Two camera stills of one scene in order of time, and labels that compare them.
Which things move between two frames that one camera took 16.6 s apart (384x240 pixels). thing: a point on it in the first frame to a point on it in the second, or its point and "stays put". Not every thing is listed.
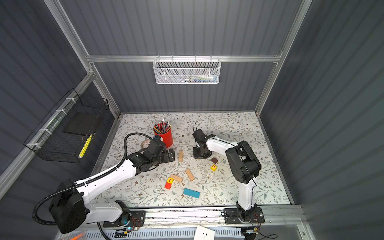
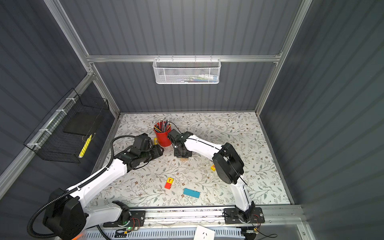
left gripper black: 167,158 to 157,150
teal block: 191,193 stays put
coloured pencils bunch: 162,127 stays put
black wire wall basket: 66,132 stays put
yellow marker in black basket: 85,146 stays put
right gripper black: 196,156 to 176,153
